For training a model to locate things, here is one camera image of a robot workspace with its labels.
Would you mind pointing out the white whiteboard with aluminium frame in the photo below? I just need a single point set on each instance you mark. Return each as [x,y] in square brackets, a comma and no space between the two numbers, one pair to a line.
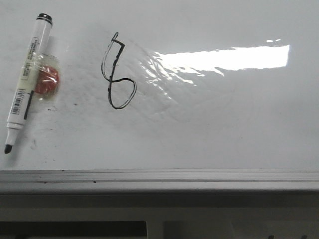
[166,96]

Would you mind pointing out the white black whiteboard marker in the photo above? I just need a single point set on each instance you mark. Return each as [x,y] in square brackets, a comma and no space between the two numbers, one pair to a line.
[27,79]

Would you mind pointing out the grey cabinet below whiteboard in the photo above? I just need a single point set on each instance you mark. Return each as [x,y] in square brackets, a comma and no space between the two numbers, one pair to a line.
[220,216]

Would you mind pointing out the red round magnet with tape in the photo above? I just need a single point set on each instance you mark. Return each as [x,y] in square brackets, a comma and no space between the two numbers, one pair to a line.
[48,77]

